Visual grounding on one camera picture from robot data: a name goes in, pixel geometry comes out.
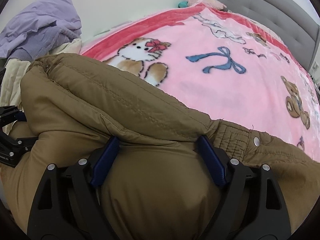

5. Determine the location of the brown padded winter coat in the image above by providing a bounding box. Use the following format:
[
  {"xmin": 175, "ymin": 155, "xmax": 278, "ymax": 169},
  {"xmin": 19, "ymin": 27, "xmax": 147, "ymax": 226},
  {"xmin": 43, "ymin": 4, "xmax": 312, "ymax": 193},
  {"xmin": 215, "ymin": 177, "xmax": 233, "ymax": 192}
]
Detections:
[{"xmin": 1, "ymin": 54, "xmax": 319, "ymax": 239}]

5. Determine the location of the cream knitted garment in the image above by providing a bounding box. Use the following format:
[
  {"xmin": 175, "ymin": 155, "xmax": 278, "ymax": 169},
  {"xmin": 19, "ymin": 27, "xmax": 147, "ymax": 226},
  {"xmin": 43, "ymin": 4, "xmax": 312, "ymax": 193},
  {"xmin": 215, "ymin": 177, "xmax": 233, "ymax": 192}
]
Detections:
[{"xmin": 0, "ymin": 38, "xmax": 83, "ymax": 111}]

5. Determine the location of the lavender crumpled garment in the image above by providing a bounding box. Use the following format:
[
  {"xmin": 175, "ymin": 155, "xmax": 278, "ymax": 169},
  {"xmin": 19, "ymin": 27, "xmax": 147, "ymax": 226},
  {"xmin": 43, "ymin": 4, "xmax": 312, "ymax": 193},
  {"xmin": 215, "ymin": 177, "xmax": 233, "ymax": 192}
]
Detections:
[{"xmin": 1, "ymin": 0, "xmax": 82, "ymax": 61}]

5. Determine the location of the pink cartoon fleece blanket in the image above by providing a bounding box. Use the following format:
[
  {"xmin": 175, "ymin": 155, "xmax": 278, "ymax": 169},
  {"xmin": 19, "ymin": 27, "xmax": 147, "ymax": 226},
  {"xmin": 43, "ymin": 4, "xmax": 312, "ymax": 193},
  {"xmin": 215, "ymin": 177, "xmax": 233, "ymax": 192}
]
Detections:
[{"xmin": 81, "ymin": 3, "xmax": 319, "ymax": 160}]

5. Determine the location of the white nightstand with clutter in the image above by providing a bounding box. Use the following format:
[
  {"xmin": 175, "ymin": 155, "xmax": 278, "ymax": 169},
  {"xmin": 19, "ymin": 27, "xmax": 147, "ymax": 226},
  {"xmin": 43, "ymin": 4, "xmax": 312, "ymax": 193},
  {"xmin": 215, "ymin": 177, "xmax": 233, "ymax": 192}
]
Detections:
[{"xmin": 309, "ymin": 61, "xmax": 320, "ymax": 89}]

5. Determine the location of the grey upholstered headboard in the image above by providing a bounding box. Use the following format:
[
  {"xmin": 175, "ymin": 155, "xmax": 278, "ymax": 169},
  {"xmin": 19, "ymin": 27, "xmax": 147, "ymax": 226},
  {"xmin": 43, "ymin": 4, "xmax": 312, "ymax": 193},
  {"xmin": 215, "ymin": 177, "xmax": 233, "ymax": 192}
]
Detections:
[{"xmin": 218, "ymin": 0, "xmax": 319, "ymax": 72}]

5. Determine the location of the pink plush toy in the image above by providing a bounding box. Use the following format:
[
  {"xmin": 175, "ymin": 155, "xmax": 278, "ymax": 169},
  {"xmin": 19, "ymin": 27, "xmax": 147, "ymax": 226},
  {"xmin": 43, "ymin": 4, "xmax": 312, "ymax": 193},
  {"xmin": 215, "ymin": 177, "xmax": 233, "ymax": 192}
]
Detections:
[{"xmin": 187, "ymin": 0, "xmax": 227, "ymax": 10}]

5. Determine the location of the teal small object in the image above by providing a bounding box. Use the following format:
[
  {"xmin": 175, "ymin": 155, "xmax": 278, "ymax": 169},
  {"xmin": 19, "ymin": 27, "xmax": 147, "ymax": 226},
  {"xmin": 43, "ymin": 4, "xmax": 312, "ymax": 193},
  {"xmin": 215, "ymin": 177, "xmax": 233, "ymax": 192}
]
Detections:
[{"xmin": 178, "ymin": 1, "xmax": 188, "ymax": 8}]

